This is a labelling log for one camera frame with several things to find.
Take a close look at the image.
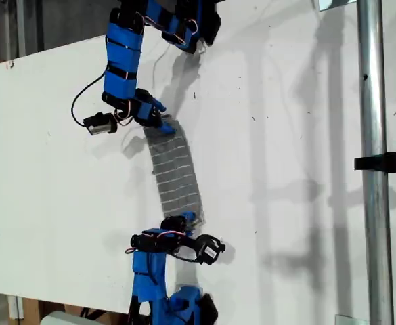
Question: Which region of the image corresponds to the steel post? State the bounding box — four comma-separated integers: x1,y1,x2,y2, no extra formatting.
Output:
355,0,395,325

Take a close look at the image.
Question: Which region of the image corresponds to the black camera cable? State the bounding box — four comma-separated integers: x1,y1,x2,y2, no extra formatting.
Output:
169,251,202,264
70,72,106,128

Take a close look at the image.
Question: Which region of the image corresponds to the white box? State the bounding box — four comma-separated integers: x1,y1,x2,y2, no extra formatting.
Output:
40,310,87,325

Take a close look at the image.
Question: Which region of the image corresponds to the grey striped towel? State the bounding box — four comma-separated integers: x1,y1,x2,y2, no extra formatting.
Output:
142,114,208,229

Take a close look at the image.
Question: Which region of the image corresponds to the brown cardboard sheet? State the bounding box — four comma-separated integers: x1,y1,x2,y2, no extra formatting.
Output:
20,297,131,325

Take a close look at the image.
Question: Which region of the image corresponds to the black clamp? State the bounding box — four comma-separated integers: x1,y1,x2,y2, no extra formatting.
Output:
353,143,396,179

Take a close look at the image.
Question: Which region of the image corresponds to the black camera box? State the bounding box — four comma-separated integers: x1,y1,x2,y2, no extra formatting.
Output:
83,112,118,137
194,233,227,266

